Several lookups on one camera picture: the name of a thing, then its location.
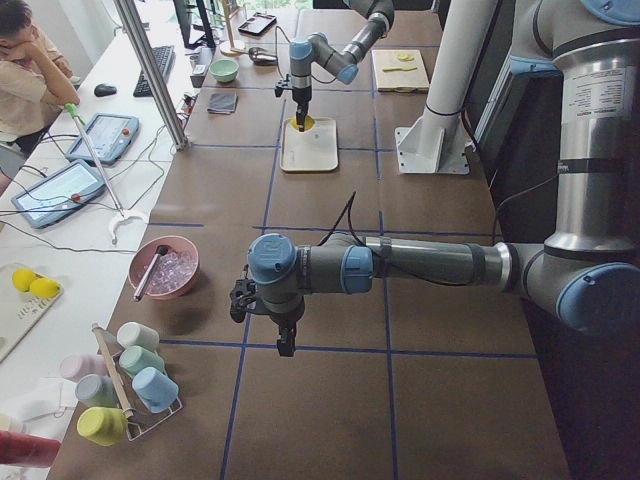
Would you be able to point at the clear ice cubes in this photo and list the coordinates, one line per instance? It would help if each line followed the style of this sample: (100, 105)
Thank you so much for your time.
(173, 271)

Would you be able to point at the mint green bowl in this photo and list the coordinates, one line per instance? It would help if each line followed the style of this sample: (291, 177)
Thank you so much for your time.
(224, 70)

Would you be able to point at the pink cup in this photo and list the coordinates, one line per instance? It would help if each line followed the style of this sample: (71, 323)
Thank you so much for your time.
(76, 366)

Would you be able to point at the steel scoop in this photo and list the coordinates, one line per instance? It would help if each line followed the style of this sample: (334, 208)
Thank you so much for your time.
(262, 57)

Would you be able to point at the grey folded cloth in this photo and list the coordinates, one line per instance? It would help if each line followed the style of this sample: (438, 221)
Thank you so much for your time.
(222, 103)

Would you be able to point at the mint cup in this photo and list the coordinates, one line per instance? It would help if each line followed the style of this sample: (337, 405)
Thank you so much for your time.
(135, 358)

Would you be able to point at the white cup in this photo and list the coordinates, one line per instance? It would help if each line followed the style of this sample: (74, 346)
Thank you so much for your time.
(137, 334)

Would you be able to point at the yellow lemon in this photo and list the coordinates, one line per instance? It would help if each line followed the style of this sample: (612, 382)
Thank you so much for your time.
(309, 121)

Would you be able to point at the upper teach pendant tablet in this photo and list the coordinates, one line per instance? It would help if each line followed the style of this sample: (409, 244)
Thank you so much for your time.
(111, 135)

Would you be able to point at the black frame tray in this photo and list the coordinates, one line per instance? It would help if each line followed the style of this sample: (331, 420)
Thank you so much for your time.
(257, 24)

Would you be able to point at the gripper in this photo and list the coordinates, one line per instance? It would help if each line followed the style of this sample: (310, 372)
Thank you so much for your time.
(301, 95)
(285, 322)

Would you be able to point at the spare yellow lemons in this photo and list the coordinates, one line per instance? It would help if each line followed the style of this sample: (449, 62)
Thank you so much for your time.
(27, 281)

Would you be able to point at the blue cup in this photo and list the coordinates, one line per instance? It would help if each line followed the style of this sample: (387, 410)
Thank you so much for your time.
(156, 390)

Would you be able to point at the teach pendant tablet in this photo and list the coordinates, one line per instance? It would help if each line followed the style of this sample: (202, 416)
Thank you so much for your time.
(59, 195)
(111, 135)

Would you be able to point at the yellow cup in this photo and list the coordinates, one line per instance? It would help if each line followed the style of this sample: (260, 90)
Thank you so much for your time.
(102, 425)

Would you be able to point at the reacher grabber stick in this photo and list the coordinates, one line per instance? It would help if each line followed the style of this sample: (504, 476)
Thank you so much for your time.
(123, 215)

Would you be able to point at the wooden round stand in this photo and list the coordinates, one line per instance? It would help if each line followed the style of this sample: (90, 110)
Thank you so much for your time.
(230, 46)

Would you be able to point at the lower teach pendant tablet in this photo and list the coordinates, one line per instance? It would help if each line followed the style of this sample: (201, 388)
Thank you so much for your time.
(59, 195)

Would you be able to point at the aluminium frame post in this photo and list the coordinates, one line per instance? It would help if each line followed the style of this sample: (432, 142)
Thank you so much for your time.
(133, 26)

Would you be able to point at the seated person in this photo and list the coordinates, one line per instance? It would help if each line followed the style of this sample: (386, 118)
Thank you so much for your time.
(35, 78)

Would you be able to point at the red bottle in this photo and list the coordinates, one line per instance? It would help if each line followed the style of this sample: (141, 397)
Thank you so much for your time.
(25, 450)

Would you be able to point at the white wire cup rack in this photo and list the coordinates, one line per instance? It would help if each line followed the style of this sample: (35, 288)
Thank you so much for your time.
(140, 420)

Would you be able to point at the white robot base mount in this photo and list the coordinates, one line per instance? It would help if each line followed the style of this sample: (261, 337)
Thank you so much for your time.
(435, 143)

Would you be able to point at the wooden cutting board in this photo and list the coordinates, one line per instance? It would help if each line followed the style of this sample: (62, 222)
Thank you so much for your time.
(412, 81)

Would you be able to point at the pink bowl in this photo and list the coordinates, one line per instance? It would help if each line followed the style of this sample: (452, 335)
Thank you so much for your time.
(143, 256)

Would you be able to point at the cream side tray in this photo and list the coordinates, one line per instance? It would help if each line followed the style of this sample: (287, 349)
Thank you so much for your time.
(20, 311)

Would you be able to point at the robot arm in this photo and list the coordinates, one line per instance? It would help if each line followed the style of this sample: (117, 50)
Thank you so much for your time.
(581, 273)
(343, 65)

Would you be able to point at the black computer mouse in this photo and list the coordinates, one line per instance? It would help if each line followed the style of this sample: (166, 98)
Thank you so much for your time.
(104, 89)

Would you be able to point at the cream rabbit tray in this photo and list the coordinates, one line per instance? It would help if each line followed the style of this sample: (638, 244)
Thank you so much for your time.
(314, 150)

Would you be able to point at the grey cup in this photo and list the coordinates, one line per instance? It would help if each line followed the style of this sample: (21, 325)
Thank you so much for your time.
(95, 390)

